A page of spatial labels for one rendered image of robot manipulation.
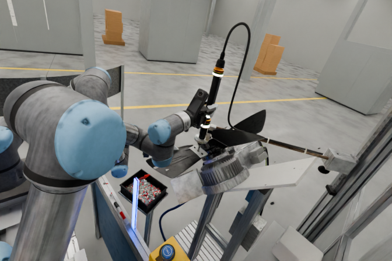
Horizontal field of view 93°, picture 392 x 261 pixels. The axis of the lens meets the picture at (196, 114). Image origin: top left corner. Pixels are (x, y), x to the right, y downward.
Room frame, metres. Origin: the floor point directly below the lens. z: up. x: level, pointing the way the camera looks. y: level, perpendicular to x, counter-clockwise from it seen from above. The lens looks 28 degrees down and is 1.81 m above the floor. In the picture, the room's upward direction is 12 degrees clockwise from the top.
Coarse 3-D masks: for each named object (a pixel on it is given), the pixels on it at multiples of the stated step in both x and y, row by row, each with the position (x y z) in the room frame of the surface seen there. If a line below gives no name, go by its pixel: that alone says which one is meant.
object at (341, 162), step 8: (328, 152) 0.73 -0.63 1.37; (336, 152) 0.73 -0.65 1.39; (344, 152) 0.74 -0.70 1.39; (328, 160) 0.70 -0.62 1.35; (336, 160) 0.68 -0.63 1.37; (344, 160) 0.68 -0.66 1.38; (352, 160) 0.69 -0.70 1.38; (328, 168) 0.68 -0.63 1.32; (336, 168) 0.68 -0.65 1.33; (344, 168) 0.68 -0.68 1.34; (352, 168) 0.67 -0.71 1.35
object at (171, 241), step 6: (168, 240) 0.38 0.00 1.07; (174, 240) 0.39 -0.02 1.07; (162, 246) 0.36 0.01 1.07; (174, 246) 0.37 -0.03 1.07; (156, 252) 0.34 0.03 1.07; (174, 252) 0.35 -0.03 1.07; (180, 252) 0.35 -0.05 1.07; (150, 258) 0.32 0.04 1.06; (162, 258) 0.32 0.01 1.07; (174, 258) 0.33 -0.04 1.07; (180, 258) 0.33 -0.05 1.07; (186, 258) 0.34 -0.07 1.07
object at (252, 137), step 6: (216, 132) 0.68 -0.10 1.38; (222, 132) 0.66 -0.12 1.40; (228, 132) 0.65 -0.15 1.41; (234, 132) 0.64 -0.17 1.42; (240, 132) 0.64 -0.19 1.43; (246, 132) 0.63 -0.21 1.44; (216, 138) 0.76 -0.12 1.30; (222, 138) 0.73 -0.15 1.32; (228, 138) 0.72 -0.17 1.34; (234, 138) 0.70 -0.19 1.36; (240, 138) 0.69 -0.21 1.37; (246, 138) 0.68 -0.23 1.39; (252, 138) 0.67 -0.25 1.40; (258, 138) 0.66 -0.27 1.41; (264, 138) 0.67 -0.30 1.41; (228, 144) 0.76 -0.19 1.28; (234, 144) 0.74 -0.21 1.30
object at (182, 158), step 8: (176, 152) 0.73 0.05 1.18; (184, 152) 0.74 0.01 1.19; (192, 152) 0.75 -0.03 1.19; (176, 160) 0.66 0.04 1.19; (184, 160) 0.68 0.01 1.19; (192, 160) 0.69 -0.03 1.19; (160, 168) 0.59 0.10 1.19; (176, 168) 0.61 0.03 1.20; (184, 168) 0.62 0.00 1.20; (168, 176) 0.54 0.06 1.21; (176, 176) 0.55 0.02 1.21
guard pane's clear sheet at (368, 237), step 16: (384, 176) 0.82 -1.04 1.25; (368, 192) 0.84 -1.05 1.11; (384, 208) 0.57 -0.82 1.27; (368, 224) 0.56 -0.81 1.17; (384, 224) 0.48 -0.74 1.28; (352, 240) 0.55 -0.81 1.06; (368, 240) 0.47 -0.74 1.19; (384, 240) 0.41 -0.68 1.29; (352, 256) 0.46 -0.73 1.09; (368, 256) 0.40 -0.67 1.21; (384, 256) 0.35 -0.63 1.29
